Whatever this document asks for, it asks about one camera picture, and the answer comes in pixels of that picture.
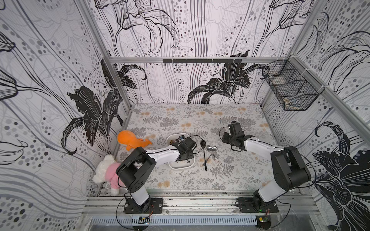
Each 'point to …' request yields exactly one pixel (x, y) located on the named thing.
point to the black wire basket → (295, 88)
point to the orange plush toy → (128, 138)
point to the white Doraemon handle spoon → (209, 148)
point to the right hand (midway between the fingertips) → (225, 135)
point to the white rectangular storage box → (182, 164)
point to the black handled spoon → (203, 144)
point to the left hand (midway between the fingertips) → (189, 156)
